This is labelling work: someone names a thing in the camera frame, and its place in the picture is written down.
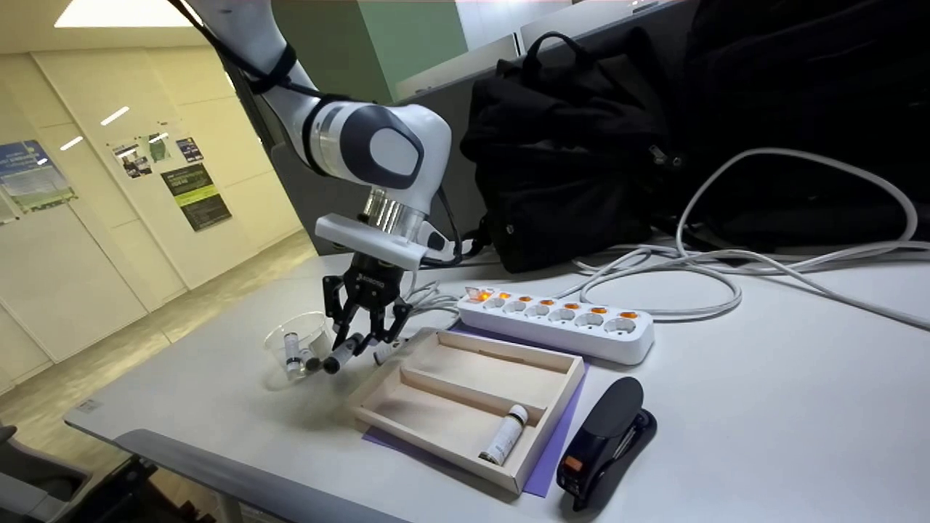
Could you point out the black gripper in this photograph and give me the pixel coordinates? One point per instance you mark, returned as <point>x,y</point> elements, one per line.
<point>372,284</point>

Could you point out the wooden tray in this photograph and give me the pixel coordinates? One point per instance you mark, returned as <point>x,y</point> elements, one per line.
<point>455,378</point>

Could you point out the black capped small bottle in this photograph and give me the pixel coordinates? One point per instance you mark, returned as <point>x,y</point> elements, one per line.
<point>318,364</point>

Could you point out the small clear plastic object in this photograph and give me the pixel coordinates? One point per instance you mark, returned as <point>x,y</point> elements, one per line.
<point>279,324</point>

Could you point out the grey desk partition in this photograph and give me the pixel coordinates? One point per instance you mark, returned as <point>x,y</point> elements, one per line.
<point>301,208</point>

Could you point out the white power strip orange switches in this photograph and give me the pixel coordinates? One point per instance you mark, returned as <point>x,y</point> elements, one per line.
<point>571,324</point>

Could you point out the black backpack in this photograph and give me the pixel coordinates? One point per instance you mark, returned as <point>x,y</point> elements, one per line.
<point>571,165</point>

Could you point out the black stapler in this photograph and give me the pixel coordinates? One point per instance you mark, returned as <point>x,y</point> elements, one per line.
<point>611,438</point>

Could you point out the black office chair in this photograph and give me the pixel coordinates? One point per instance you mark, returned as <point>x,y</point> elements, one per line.
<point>58,483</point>

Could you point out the ceiling light panel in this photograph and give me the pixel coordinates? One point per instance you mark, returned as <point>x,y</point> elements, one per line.
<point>126,14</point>

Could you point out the large black bag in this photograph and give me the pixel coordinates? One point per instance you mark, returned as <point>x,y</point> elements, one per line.
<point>815,77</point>

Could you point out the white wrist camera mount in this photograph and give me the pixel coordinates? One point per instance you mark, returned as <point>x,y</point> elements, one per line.
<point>357,236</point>

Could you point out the dark green wall poster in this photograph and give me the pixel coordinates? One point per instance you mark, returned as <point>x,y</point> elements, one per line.
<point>194,199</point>

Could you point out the small wall notice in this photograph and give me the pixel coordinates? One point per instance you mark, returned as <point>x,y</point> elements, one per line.
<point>130,160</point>
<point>189,150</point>
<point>158,147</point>

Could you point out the blue green wall poster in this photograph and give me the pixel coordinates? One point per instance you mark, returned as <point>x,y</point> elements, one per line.
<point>33,176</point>

